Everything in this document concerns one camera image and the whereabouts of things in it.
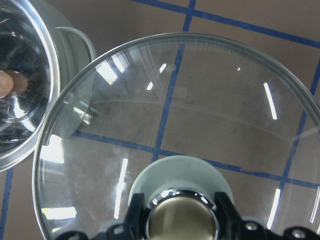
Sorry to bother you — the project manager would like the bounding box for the glass pot lid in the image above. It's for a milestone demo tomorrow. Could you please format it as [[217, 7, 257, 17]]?
[[32, 33, 320, 240]]

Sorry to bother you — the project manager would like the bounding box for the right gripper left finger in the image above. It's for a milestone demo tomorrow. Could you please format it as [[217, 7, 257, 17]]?
[[57, 192, 146, 240]]

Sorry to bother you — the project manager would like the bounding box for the mint green electric pot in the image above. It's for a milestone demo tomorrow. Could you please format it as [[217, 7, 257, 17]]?
[[0, 0, 97, 171]]

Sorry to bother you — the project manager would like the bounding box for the brown egg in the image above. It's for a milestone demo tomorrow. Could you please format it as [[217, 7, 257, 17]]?
[[0, 70, 14, 98]]

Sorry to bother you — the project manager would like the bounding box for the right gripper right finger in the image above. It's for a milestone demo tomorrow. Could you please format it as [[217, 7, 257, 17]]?
[[214, 192, 320, 240]]

